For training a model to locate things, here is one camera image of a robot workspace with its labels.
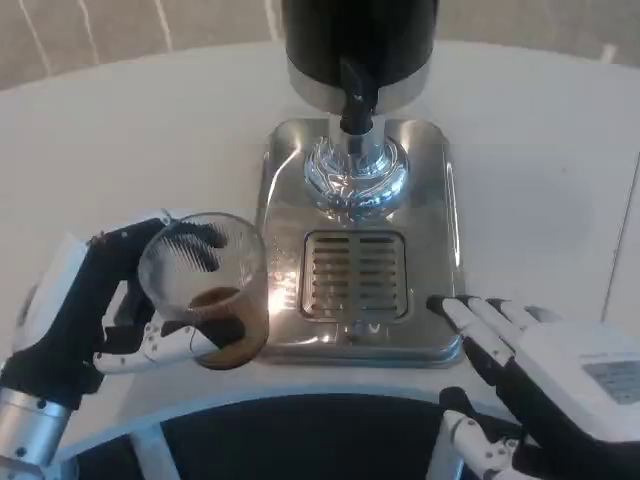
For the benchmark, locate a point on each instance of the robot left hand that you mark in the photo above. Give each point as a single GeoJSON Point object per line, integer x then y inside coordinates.
{"type": "Point", "coordinates": [75, 310]}

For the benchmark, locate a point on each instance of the clear ribbed glass cup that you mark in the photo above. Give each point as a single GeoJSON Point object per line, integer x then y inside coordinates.
{"type": "Point", "coordinates": [250, 280]}

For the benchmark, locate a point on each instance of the black robot torso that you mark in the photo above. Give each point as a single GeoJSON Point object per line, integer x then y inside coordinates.
{"type": "Point", "coordinates": [300, 440]}

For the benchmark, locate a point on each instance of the black steel drink dispenser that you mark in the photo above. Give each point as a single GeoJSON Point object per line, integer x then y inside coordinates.
{"type": "Point", "coordinates": [310, 35]}

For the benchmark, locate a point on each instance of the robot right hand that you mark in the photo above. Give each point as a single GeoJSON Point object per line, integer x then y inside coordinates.
{"type": "Point", "coordinates": [555, 370]}

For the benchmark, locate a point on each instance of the black dispenser tap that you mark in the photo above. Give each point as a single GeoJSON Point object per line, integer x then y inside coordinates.
{"type": "Point", "coordinates": [356, 100]}

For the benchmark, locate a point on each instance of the small white object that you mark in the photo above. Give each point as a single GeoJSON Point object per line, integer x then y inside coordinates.
{"type": "Point", "coordinates": [607, 52]}

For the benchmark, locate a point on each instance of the steel drip tray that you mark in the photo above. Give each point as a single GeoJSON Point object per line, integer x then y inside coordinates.
{"type": "Point", "coordinates": [430, 250]}

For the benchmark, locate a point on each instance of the slotted drip tray grid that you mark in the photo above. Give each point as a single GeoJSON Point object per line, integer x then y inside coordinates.
{"type": "Point", "coordinates": [356, 272]}

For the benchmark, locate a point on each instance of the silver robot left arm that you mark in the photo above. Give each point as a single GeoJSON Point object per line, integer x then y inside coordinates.
{"type": "Point", "coordinates": [30, 430]}

